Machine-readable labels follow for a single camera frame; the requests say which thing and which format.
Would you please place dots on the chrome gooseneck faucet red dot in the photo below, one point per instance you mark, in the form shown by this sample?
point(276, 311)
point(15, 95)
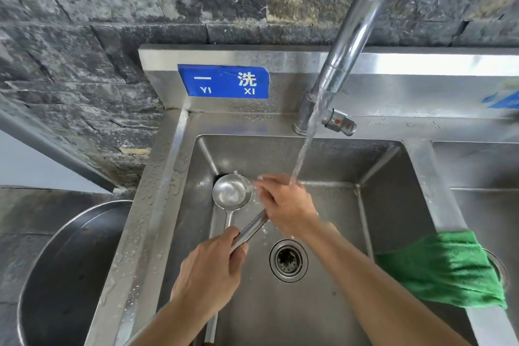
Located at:
point(352, 33)

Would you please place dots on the person's right hand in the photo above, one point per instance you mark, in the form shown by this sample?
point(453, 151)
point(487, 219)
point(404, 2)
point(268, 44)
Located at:
point(288, 206)

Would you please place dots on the steel sink drain strainer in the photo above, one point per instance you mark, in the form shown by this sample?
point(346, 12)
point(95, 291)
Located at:
point(288, 261)
point(502, 272)

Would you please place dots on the person's right forearm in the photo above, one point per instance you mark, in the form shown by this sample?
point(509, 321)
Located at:
point(373, 297)

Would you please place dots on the large steel pot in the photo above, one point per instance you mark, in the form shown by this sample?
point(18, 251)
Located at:
point(73, 277)

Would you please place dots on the grey metal frame bar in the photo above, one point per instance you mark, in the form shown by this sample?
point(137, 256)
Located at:
point(48, 143)

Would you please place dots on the stainless steel sink unit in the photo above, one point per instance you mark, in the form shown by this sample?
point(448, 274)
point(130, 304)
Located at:
point(332, 163)

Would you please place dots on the blue sign with droplet picture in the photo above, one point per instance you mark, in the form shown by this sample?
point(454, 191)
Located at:
point(504, 101)

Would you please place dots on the blue rectangular sign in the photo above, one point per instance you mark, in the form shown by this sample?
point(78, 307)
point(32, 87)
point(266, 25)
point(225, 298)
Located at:
point(223, 81)

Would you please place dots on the bright green cloth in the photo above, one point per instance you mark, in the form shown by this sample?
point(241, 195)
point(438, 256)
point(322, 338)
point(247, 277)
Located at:
point(438, 268)

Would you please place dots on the person's left hand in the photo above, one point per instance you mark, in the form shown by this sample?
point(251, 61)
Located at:
point(207, 277)

